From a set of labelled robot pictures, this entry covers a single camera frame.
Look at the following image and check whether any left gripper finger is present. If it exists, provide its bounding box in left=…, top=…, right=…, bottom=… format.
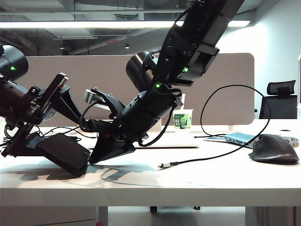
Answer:
left=16, top=133, right=47, bottom=156
left=53, top=86, right=82, bottom=124

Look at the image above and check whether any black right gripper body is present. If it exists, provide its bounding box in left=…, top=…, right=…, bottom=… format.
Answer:
left=98, top=115, right=149, bottom=148

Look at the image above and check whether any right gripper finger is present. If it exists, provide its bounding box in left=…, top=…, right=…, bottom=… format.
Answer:
left=89, top=137, right=136, bottom=165
left=81, top=119, right=113, bottom=132

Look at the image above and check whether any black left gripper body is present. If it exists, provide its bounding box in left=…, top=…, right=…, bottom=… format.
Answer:
left=1, top=73, right=68, bottom=158

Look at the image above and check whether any black smartphone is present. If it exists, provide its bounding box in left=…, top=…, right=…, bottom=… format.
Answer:
left=38, top=133, right=91, bottom=177

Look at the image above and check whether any black charger cable with plug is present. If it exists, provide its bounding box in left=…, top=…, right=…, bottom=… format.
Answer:
left=157, top=84, right=271, bottom=169

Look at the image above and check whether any brown desk divider panel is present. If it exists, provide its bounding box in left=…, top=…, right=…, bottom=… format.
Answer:
left=24, top=52, right=255, bottom=128

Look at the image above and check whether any white desk leg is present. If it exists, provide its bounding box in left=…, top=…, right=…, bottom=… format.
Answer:
left=97, top=206, right=109, bottom=226

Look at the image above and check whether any perforated white desk leg panel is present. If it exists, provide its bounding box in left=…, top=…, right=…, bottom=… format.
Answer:
left=244, top=206, right=294, bottom=226

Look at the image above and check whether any silver closed laptop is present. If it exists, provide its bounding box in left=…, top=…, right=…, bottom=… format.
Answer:
left=84, top=131, right=200, bottom=149

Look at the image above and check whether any green printed drink cup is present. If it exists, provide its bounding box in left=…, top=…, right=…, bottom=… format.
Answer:
left=173, top=109, right=195, bottom=130

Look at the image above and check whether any long ceiling light strip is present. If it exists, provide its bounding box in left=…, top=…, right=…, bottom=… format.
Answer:
left=0, top=20, right=250, bottom=30

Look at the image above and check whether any flat blue card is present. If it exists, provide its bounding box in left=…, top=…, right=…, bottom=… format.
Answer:
left=202, top=137, right=228, bottom=143

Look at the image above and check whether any blue USB hub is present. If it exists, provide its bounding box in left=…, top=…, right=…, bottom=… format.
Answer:
left=224, top=132, right=256, bottom=149

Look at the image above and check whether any black computer mouse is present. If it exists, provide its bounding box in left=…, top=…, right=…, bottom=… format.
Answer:
left=248, top=133, right=300, bottom=165

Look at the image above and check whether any black mesh office chair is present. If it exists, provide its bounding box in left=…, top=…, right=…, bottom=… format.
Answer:
left=258, top=80, right=298, bottom=120

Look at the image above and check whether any white device with black window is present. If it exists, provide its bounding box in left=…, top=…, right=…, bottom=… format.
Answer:
left=275, top=128, right=293, bottom=138

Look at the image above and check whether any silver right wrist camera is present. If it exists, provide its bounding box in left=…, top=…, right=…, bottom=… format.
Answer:
left=83, top=89, right=105, bottom=104

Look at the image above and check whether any black adapter cable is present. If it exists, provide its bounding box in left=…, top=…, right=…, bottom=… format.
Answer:
left=0, top=124, right=97, bottom=148

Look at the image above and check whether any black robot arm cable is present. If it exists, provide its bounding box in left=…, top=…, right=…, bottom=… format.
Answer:
left=138, top=91, right=183, bottom=148

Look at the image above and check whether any short black hub cable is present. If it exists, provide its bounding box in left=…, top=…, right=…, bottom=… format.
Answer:
left=194, top=134, right=226, bottom=139

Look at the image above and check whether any patterned grey lanyard strap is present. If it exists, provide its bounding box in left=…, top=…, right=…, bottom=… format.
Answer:
left=285, top=137, right=301, bottom=149

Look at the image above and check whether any white rounded panel frame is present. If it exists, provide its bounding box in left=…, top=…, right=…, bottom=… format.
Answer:
left=297, top=54, right=301, bottom=104

